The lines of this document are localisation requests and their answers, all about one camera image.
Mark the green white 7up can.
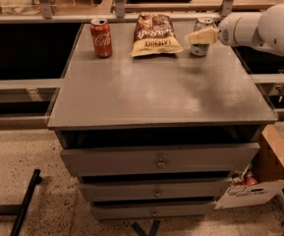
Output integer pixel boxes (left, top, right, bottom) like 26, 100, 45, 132
191, 17, 215, 56

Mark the middle grey drawer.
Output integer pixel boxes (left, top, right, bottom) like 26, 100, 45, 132
80, 178, 231, 203

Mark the grey drawer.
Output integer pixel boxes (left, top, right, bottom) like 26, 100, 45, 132
80, 178, 231, 203
61, 143, 259, 176
91, 202, 216, 220

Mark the bottom grey drawer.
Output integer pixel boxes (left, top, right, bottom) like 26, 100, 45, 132
91, 202, 216, 220

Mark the black metal floor bar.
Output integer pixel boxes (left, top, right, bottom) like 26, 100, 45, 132
0, 169, 42, 236

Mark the red coke can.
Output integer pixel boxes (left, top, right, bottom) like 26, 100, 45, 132
90, 19, 113, 58

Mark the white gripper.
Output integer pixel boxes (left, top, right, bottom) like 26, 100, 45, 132
188, 13, 261, 47

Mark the red item in box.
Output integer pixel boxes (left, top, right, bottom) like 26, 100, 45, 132
244, 171, 257, 186

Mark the top grey drawer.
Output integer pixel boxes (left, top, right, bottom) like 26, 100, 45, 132
61, 143, 259, 176

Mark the grey drawer cabinet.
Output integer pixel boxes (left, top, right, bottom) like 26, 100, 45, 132
48, 24, 276, 209

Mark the cardboard box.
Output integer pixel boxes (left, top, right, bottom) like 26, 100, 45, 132
216, 125, 284, 209

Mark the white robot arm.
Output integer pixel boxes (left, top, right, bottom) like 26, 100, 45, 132
186, 4, 284, 56

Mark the brown yellow chip bag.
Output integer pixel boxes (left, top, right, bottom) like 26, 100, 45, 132
132, 13, 183, 57

